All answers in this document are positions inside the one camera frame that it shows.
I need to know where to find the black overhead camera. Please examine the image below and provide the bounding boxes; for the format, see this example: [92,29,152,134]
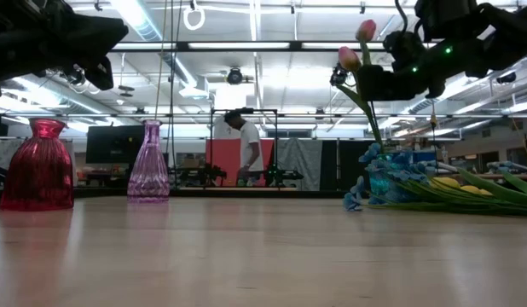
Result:
[226,67,244,86]

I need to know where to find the purple ribbed glass vase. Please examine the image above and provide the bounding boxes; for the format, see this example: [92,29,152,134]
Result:
[126,119,171,203]

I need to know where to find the teal glass vase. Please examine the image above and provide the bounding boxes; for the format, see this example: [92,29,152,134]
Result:
[368,149,418,204]

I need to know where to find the black overhead gantry bar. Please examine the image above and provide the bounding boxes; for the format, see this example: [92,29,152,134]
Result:
[109,40,437,53]

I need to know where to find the black backdrop panel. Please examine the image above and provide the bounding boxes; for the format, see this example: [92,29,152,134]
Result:
[322,139,375,192]

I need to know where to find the red backdrop panel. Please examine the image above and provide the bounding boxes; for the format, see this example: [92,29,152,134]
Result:
[204,137,275,188]

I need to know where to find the yellow artificial tulip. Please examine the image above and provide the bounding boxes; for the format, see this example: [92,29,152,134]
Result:
[459,170,527,214]
[429,168,527,214]
[479,172,527,214]

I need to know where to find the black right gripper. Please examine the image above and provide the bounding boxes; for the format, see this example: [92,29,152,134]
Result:
[356,29,482,102]

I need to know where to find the black monitor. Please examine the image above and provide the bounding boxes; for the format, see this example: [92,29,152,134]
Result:
[84,124,146,165]

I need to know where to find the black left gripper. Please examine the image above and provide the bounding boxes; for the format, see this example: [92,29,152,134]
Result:
[0,0,130,97]

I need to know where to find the white hanging ring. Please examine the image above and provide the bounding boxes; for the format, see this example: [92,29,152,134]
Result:
[182,5,206,32]

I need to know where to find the grey cloth backdrop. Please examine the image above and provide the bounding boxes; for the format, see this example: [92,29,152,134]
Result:
[275,137,324,192]

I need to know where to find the black workbench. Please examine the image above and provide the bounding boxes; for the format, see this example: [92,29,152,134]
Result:
[437,171,527,181]

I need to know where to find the person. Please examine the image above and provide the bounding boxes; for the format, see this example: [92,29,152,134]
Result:
[223,109,265,188]

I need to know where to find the black hanging cables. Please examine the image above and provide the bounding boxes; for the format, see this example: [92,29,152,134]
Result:
[167,0,179,188]

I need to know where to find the red ribbed glass vase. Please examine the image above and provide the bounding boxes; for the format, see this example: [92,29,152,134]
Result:
[0,118,75,211]

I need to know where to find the pink artificial tulip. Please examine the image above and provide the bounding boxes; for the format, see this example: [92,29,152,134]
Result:
[334,45,384,148]
[355,19,385,148]

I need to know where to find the blue artificial flower spray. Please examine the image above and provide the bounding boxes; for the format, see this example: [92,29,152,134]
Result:
[365,164,527,216]
[357,142,527,214]
[342,175,527,217]

